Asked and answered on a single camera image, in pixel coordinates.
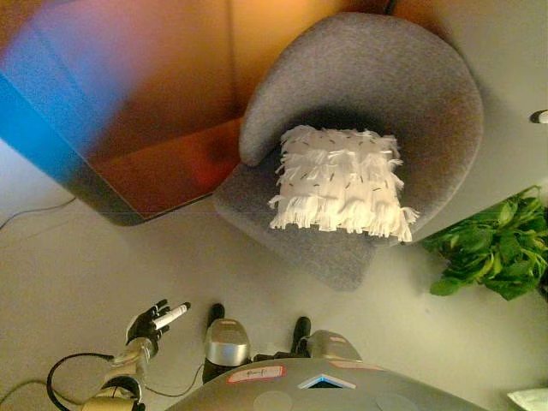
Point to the silver robot leg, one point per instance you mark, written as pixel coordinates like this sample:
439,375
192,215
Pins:
329,344
227,342

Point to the grey fabric tub armchair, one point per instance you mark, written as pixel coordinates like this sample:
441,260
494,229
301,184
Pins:
385,77

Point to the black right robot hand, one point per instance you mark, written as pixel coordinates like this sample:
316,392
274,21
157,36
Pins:
541,117

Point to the pale printed paper sheet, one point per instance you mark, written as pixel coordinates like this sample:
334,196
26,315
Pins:
531,400

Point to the silver right robot leg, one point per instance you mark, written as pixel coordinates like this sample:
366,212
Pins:
329,344

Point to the green leafy potted plant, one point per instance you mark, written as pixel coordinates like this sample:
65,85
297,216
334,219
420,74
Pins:
492,252

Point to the silver left robot leg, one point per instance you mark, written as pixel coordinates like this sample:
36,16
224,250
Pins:
227,342

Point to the grey robot torso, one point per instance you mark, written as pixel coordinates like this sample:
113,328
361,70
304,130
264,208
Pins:
325,391

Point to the white fringed throw pillow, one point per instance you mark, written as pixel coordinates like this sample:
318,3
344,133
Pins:
342,184

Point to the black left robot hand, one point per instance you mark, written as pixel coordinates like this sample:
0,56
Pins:
143,327

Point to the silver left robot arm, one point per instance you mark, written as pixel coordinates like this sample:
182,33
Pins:
128,364

